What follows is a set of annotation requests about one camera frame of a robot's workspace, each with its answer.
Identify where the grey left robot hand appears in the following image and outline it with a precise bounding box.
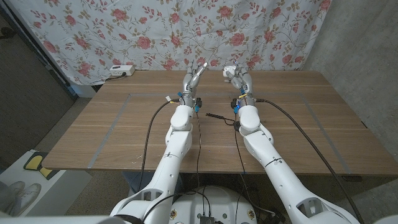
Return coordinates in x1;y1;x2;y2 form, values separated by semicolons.
182;60;209;106

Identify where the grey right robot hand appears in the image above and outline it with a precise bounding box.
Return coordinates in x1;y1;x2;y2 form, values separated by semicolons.
223;62;257;108

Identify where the white AirPods case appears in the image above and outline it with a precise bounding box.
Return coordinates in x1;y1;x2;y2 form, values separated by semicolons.
223;65;238;78

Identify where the floral backdrop cloth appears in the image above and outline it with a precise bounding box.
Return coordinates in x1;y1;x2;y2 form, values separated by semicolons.
7;0;333;86

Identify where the white power strip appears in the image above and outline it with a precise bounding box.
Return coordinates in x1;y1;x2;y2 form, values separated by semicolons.
109;64;136;77

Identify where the blue-grey chair under table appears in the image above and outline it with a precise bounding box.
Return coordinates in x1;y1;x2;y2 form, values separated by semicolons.
123;170;187;200

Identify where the white robot torso base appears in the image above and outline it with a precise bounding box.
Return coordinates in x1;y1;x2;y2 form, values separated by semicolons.
169;185;258;224

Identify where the black power adapter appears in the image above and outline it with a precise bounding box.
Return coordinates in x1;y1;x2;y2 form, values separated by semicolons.
263;211;287;224

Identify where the yellow and black floor pedal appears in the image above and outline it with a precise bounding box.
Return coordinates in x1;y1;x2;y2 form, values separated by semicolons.
24;151;62;180

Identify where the white robot head edge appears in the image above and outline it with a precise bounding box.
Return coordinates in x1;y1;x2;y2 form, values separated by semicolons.
0;215;125;224

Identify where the white shoe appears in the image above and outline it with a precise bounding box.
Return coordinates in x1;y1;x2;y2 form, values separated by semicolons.
0;180;25;215
14;182;42;214

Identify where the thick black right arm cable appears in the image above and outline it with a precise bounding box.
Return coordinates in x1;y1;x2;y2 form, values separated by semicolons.
255;98;364;224

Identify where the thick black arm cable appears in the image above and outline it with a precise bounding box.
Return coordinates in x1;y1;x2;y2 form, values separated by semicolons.
255;98;364;224
136;98;182;192

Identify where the black timer with lanyard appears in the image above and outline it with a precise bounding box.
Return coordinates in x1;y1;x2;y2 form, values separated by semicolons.
205;112;242;132

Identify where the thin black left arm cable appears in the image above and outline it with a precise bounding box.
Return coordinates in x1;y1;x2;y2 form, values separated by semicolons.
141;107;203;220

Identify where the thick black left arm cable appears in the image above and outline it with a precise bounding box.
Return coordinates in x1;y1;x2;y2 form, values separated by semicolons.
136;98;182;192

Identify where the black door frame strip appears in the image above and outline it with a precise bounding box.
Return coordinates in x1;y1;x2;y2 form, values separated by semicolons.
0;3;78;101

